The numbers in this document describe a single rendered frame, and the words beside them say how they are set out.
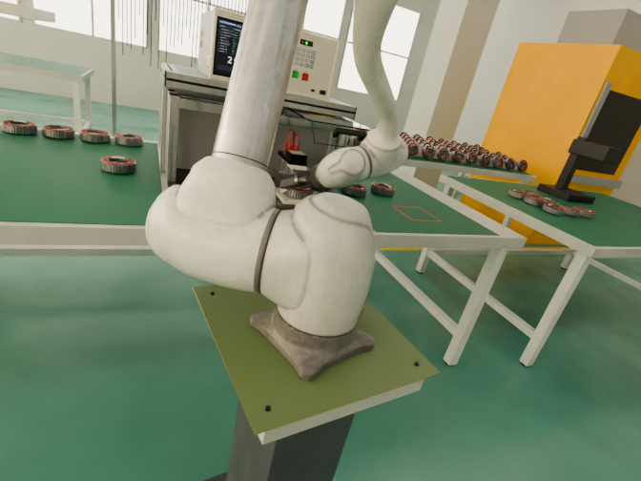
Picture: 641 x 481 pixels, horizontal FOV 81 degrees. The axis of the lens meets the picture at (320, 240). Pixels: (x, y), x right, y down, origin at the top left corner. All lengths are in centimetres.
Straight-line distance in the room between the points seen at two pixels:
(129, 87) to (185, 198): 708
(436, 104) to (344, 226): 462
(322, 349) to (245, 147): 37
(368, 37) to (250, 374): 70
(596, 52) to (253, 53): 413
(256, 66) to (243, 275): 35
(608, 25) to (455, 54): 144
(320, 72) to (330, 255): 101
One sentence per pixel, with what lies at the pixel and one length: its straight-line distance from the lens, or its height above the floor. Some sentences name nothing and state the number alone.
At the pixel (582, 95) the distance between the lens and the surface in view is 456.
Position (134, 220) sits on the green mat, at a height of 75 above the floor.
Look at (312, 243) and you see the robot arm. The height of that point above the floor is 97.
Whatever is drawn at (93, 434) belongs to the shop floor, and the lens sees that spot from 157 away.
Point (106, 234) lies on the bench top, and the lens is 110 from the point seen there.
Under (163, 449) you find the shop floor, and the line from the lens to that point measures 150.
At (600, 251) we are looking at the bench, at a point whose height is 73.
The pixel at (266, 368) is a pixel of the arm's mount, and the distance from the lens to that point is 67.
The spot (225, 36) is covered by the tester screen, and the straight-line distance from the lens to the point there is 139.
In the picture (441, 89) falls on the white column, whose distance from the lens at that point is 515.
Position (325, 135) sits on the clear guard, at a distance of 124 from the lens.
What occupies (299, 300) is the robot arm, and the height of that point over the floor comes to 87.
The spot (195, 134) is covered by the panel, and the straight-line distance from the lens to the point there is 153.
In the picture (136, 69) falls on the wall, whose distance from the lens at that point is 767.
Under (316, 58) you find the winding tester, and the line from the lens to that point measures 148.
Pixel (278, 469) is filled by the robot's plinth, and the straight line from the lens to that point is 85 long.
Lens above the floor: 121
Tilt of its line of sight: 24 degrees down
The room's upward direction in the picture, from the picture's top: 13 degrees clockwise
